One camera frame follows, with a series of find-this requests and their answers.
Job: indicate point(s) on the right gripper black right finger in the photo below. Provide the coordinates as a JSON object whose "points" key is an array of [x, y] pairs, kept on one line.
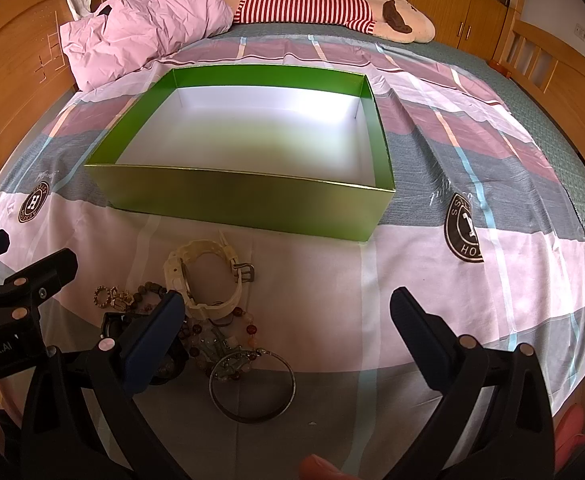
{"points": [[515, 439]]}

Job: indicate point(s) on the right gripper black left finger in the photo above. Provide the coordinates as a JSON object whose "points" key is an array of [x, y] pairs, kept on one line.
{"points": [[81, 421]]}

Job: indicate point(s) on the gold brooch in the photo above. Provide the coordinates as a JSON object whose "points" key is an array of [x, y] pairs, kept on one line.
{"points": [[120, 300]]}

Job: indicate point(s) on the silver metal bangle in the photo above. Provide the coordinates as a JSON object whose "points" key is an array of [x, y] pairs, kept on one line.
{"points": [[252, 386]]}

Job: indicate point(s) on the cream white watch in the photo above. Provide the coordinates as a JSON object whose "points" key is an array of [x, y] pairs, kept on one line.
{"points": [[209, 276]]}

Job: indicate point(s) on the black smart watch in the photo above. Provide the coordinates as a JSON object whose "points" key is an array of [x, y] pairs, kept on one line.
{"points": [[152, 351]]}

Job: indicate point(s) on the operator fingertip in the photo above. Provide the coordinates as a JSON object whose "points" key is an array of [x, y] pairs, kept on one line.
{"points": [[314, 467]]}

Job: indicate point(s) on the wooden headboard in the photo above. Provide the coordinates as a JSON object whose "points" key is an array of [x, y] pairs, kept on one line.
{"points": [[34, 73]]}

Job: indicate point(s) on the plaid pink grey bedsheet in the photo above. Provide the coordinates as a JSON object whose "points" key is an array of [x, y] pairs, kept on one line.
{"points": [[320, 302]]}

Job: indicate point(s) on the pink wrinkled pillow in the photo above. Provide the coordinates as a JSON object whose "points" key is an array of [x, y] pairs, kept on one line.
{"points": [[124, 35]]}

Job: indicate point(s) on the green cardboard box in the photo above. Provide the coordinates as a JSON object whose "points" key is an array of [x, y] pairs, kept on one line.
{"points": [[292, 149]]}

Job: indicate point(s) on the wooden footboard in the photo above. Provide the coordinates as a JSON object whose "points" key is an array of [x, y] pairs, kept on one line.
{"points": [[550, 71]]}

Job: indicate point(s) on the striped shirt plush doll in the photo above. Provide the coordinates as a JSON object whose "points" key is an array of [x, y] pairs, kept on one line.
{"points": [[394, 20]]}

